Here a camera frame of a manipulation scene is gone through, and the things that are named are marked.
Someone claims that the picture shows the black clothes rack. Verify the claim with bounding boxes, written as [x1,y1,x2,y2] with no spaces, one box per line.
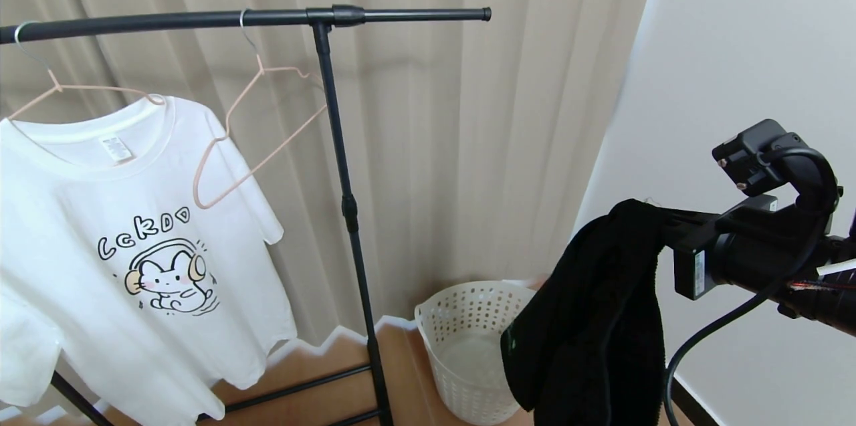
[0,6,493,426]

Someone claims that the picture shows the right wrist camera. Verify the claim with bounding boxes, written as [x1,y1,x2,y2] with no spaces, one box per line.
[712,119,842,216]

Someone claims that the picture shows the beige curtain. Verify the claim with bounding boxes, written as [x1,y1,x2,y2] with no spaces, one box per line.
[0,0,663,413]

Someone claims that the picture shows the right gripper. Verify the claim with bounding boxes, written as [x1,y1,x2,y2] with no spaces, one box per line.
[672,195,856,338]

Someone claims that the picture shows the white laundry basket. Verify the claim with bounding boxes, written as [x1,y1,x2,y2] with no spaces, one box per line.
[414,280,556,425]

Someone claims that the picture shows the black shorts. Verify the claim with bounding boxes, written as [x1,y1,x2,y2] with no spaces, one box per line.
[500,199,673,426]

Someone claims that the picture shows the white printed t-shirt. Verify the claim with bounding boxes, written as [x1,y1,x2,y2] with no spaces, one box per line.
[0,95,298,426]

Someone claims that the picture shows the black cable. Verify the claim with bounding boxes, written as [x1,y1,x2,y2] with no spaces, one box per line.
[662,147,842,426]

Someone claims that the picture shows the pink clothes hanger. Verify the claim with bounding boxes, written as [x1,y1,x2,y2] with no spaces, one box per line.
[5,21,166,122]
[192,9,329,211]

